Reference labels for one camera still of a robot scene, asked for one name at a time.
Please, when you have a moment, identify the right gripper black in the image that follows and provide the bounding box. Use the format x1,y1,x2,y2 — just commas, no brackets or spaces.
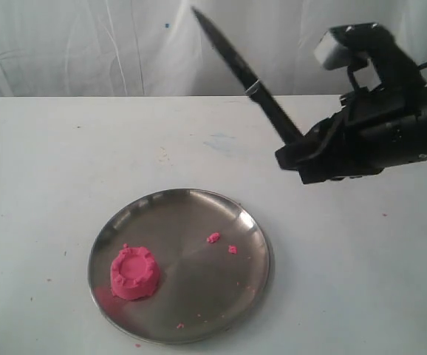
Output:
275,86,426,184

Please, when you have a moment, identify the black knife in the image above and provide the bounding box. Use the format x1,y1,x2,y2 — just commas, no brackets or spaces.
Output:
191,6,303,144

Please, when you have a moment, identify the pink clay lump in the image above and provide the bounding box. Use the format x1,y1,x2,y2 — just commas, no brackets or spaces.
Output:
110,243,161,301

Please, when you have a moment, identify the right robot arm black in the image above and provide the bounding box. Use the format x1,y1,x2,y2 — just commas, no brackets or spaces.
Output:
276,85,427,184

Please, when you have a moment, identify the pink crumb near knife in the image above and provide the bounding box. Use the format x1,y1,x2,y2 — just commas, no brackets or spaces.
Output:
206,232,221,243

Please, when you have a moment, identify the round stainless steel plate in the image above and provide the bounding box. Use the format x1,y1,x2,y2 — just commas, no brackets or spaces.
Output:
87,189,274,345

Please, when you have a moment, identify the white plastic backdrop sheet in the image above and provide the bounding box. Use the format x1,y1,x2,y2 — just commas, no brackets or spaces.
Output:
0,1,427,96

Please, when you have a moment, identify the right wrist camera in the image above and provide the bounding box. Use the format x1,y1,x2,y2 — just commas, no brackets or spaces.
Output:
314,23,426,89

